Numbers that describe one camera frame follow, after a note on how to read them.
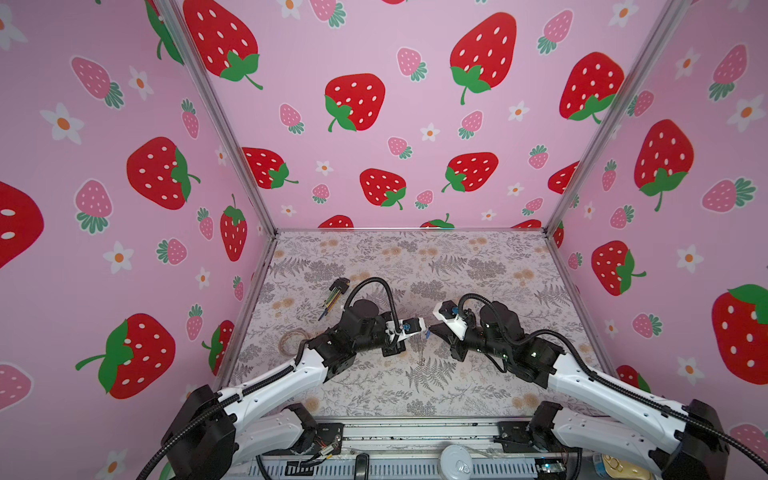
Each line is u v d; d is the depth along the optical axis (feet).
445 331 2.11
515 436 2.41
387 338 2.13
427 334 2.41
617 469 2.17
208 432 1.30
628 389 1.50
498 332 1.79
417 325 2.07
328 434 2.46
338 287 3.35
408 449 2.40
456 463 2.17
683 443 1.30
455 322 2.04
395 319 2.09
